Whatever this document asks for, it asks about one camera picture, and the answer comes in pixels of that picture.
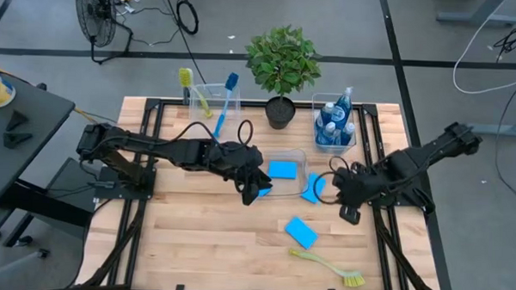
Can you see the dark grey desk shelf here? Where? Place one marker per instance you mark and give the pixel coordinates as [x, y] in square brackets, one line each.
[74, 177]

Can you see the blue spray bottle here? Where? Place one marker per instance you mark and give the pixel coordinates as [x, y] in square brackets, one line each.
[342, 111]

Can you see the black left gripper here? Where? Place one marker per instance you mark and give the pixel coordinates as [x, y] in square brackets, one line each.
[246, 164]

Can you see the blue dish brush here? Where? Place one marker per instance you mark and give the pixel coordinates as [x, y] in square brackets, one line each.
[231, 80]

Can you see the yellow-green dish brush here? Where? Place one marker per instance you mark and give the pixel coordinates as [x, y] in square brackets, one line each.
[352, 278]
[185, 77]

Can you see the tall clear plastic bin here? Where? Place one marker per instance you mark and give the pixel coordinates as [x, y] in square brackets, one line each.
[199, 95]

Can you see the black floor fan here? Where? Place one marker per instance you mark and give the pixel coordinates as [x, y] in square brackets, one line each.
[95, 14]

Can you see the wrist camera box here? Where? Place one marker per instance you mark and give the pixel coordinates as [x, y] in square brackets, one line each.
[350, 215]
[250, 195]

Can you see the blue sponge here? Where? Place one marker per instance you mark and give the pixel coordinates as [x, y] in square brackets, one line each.
[283, 170]
[316, 190]
[302, 234]
[265, 192]

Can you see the clear rectangular plastic bin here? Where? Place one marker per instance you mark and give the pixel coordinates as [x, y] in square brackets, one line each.
[317, 96]

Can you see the potted small green tree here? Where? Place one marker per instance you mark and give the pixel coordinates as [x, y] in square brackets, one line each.
[282, 60]

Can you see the black aluminium table frame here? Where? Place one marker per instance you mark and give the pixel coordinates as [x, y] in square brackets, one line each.
[369, 109]

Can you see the grey desk foot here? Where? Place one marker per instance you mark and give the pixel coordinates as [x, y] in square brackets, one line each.
[477, 18]

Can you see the dark grey desk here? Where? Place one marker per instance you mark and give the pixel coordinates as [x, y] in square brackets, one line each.
[25, 162]

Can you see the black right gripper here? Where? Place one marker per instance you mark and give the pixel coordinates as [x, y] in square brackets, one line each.
[360, 187]

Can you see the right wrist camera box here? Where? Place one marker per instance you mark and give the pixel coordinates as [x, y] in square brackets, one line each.
[350, 215]

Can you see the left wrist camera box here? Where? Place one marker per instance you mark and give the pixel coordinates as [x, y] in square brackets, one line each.
[250, 195]

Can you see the black triangular plastic part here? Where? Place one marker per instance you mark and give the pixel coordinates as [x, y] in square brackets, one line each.
[15, 140]
[17, 121]

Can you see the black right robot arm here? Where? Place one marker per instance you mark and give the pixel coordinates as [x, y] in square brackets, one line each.
[412, 161]

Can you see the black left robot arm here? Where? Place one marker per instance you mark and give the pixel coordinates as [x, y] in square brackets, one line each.
[154, 145]

